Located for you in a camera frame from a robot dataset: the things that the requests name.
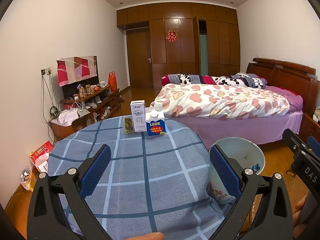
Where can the white printed mug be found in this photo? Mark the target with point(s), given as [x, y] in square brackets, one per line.
[103, 84]

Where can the blue plaid tablecloth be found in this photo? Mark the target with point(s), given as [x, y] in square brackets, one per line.
[150, 170]

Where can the person's left hand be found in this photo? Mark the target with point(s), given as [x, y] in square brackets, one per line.
[152, 236]

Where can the wooden television stand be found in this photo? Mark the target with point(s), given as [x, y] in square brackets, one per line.
[105, 102]

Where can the wall socket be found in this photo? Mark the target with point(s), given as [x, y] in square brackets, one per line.
[46, 71]

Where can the clear bag of small items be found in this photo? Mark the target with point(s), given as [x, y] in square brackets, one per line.
[26, 178]

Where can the gold lidded jar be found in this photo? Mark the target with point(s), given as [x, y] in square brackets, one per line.
[82, 92]
[87, 89]

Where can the light blue plastic bucket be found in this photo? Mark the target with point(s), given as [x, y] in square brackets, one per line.
[240, 152]

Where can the wooden nightstand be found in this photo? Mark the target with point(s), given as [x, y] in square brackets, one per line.
[308, 130]

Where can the brown wooden wardrobe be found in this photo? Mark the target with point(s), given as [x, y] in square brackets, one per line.
[180, 55]

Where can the red and white box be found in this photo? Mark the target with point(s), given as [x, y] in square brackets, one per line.
[41, 155]

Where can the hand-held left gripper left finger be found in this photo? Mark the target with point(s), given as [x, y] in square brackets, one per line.
[96, 170]

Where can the dark green snack packet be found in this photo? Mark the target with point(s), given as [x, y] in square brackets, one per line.
[128, 125]

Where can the heart print duvet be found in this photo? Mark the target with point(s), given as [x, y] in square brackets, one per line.
[225, 100]

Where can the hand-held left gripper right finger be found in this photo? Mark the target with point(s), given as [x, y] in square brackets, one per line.
[225, 170]

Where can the white milk carton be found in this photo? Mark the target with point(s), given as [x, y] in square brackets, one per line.
[138, 117]

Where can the red and white cloth cover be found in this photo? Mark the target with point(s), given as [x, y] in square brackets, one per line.
[75, 70]

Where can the white cardboard box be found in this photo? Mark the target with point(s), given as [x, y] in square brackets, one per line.
[68, 117]

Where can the wooden bed with purple sheet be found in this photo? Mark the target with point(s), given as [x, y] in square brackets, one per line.
[237, 130]

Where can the black television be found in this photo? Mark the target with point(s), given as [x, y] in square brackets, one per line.
[71, 91]

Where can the red round tin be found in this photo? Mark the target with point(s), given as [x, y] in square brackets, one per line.
[69, 106]

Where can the blue gable-top carton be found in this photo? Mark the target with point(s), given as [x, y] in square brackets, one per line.
[156, 126]

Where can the patchwork blanket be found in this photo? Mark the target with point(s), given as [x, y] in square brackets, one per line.
[195, 79]

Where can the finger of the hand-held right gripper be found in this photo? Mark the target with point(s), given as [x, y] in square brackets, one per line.
[293, 141]
[314, 145]

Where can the orange plastic bag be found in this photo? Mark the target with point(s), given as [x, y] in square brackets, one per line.
[112, 81]

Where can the small wooden cabinet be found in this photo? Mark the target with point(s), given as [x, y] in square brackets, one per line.
[62, 131]

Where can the brown wooden door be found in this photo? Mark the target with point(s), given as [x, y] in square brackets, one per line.
[138, 60]

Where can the red paper decoration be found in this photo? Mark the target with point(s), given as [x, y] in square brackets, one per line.
[172, 36]

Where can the person's right hand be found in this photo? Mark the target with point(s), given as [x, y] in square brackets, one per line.
[300, 210]

